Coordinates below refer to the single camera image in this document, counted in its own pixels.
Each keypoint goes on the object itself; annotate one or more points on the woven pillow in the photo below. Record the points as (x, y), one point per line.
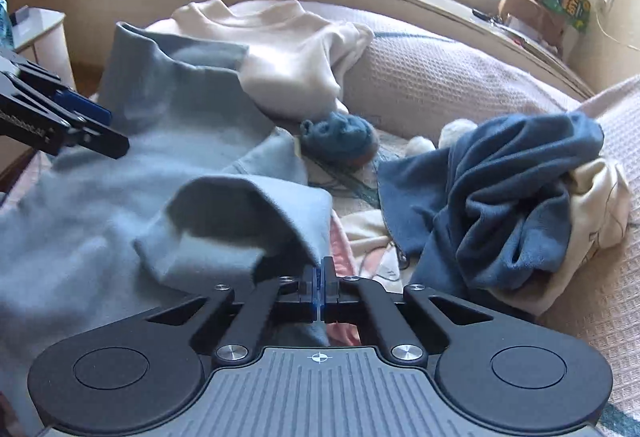
(440, 77)

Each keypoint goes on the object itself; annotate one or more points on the cream printed garment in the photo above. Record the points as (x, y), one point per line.
(595, 207)

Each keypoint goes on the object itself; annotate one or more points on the cardboard box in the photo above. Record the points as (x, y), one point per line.
(525, 7)

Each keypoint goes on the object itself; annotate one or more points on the pink garment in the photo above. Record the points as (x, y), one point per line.
(345, 257)

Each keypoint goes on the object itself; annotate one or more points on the white wall socket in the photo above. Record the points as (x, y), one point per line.
(606, 2)

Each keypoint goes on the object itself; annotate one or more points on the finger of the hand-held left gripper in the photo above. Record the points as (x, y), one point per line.
(100, 142)
(82, 104)

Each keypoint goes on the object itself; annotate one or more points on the blue fuzzy sock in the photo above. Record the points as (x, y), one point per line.
(340, 134)

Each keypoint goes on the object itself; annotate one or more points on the green printed carton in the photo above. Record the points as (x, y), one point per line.
(567, 4)

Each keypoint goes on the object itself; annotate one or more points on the white appliance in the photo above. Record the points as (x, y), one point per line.
(42, 42)

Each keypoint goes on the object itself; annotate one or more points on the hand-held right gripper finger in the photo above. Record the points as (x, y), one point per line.
(314, 292)
(325, 292)

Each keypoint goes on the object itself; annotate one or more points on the leaf print woven bedspread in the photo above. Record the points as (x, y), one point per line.
(600, 357)

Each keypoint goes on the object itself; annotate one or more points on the light blue garment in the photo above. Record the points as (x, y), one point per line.
(150, 142)

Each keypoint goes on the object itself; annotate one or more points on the white ribbed shirt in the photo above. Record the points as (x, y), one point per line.
(290, 52)

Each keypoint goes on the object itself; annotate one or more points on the black remote control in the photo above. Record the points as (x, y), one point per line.
(487, 15)

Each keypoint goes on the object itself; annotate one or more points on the white fuzzy sock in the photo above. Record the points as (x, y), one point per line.
(452, 132)

